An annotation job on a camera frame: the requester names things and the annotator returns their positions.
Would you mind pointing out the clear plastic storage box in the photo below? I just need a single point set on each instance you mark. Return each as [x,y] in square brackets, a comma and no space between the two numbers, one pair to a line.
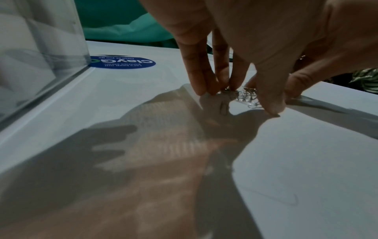
[38,46]

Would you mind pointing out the green fabric curtain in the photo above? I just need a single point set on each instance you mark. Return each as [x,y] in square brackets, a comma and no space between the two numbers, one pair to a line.
[118,21]

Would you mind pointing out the blue round card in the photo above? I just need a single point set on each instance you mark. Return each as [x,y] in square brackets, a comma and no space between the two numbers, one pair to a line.
[124,61]

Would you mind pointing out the white table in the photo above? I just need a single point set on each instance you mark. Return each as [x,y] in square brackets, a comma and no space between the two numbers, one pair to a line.
[310,151]

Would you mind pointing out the person's left hand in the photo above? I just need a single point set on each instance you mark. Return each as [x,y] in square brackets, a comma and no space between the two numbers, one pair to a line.
[251,28]

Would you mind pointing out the pile of silver paper clips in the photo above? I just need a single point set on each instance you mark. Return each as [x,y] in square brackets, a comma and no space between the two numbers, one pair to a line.
[245,98]

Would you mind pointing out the person's right hand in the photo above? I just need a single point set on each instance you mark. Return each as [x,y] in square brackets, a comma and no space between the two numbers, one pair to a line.
[348,42]

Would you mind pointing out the leafy green foliage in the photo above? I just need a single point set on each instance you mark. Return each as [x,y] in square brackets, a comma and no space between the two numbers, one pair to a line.
[363,79]

